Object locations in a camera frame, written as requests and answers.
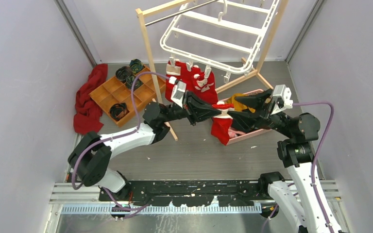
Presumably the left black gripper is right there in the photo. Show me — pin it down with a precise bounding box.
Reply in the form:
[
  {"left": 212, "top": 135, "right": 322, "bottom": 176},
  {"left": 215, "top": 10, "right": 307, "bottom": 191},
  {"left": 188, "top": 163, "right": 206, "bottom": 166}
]
[{"left": 161, "top": 90, "right": 221, "bottom": 127}]

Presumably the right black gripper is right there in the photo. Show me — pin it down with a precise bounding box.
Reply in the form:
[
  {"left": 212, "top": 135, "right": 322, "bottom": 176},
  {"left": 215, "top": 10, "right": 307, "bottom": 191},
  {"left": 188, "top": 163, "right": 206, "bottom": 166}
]
[{"left": 227, "top": 87, "right": 294, "bottom": 138}]

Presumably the red santa sock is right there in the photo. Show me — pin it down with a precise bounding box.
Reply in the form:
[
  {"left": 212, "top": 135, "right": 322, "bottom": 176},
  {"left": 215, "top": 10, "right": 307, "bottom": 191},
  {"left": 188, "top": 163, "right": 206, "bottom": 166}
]
[
  {"left": 165, "top": 59, "right": 181, "bottom": 102},
  {"left": 192, "top": 71, "right": 218, "bottom": 104},
  {"left": 179, "top": 62, "right": 201, "bottom": 91},
  {"left": 211, "top": 101, "right": 235, "bottom": 146}
]

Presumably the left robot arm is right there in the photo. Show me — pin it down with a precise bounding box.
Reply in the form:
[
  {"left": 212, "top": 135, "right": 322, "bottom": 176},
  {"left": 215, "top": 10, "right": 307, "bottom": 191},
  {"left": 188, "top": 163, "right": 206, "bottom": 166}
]
[{"left": 68, "top": 92, "right": 222, "bottom": 201}]

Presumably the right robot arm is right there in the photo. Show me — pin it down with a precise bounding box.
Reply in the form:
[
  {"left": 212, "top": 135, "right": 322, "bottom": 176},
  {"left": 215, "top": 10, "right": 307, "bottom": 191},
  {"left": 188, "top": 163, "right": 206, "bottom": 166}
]
[{"left": 228, "top": 85, "right": 342, "bottom": 233}]

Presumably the white plastic clip hanger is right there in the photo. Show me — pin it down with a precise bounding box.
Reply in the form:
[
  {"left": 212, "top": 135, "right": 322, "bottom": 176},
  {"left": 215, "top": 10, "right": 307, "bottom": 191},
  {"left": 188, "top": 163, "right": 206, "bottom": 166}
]
[{"left": 160, "top": 0, "right": 288, "bottom": 83}]

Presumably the mustard yellow sock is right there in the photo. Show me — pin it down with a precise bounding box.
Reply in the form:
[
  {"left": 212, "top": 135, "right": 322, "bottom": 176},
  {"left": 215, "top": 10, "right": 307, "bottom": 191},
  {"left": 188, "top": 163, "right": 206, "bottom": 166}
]
[{"left": 225, "top": 93, "right": 255, "bottom": 113}]

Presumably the pink sock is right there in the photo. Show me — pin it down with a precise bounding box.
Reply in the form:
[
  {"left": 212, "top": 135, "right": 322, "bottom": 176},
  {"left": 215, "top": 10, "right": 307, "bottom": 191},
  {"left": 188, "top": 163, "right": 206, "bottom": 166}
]
[{"left": 228, "top": 128, "right": 246, "bottom": 138}]

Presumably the pink plastic basket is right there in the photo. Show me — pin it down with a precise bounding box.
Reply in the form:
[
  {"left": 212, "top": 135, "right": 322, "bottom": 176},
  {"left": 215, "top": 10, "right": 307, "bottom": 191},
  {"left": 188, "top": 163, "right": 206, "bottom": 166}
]
[{"left": 220, "top": 89, "right": 272, "bottom": 146}]

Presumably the rolled dark green sock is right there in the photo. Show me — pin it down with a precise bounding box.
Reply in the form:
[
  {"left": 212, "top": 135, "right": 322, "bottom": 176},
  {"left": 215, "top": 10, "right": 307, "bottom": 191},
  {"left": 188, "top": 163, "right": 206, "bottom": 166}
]
[{"left": 125, "top": 75, "right": 143, "bottom": 90}]

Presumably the rolled teal sock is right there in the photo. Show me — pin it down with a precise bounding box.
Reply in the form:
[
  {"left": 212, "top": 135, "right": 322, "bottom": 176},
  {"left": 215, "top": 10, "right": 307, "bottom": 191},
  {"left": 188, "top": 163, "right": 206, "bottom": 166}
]
[{"left": 129, "top": 59, "right": 144, "bottom": 74}]

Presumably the rolled black orange sock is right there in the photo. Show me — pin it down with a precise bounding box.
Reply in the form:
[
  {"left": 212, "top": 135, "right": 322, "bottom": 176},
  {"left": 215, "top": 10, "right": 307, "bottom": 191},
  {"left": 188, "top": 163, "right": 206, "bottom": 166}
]
[{"left": 109, "top": 102, "right": 129, "bottom": 121}]

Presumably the red cloth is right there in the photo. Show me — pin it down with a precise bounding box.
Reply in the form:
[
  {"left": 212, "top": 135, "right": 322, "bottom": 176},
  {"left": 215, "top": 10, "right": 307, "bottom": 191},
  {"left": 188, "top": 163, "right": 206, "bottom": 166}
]
[{"left": 73, "top": 64, "right": 108, "bottom": 134}]

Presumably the wooden drying rack frame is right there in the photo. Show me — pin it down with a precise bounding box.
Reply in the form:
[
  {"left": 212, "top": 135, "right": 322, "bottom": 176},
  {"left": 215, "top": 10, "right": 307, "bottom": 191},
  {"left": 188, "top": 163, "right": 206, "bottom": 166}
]
[{"left": 136, "top": 0, "right": 289, "bottom": 142}]

